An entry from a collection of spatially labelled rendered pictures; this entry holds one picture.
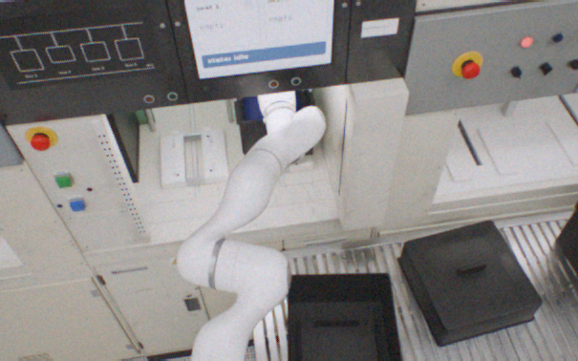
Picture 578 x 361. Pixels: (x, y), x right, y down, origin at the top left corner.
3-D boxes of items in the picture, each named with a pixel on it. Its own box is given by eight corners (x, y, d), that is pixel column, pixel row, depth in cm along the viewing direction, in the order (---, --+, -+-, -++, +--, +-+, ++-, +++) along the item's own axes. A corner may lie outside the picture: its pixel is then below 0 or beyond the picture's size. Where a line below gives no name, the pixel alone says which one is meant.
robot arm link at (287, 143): (294, 126, 113) (315, 96, 141) (232, 161, 119) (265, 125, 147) (316, 163, 115) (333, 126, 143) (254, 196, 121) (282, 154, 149)
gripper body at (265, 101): (262, 126, 150) (257, 98, 157) (299, 121, 151) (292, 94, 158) (260, 106, 144) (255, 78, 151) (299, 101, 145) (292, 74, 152)
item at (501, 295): (438, 348, 152) (447, 329, 142) (396, 258, 170) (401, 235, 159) (535, 320, 156) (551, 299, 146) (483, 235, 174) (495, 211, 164)
